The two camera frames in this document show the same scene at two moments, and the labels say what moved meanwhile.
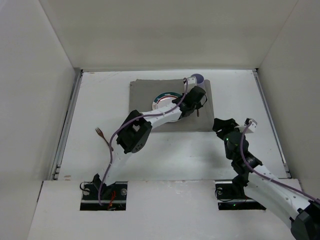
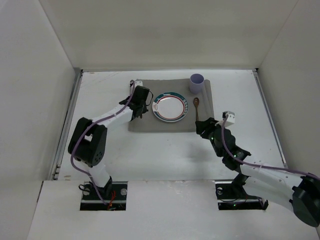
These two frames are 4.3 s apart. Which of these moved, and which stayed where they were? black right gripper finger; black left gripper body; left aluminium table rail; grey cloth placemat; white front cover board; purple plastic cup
Moved: black left gripper body; black right gripper finger
Stayed: left aluminium table rail; white front cover board; purple plastic cup; grey cloth placemat
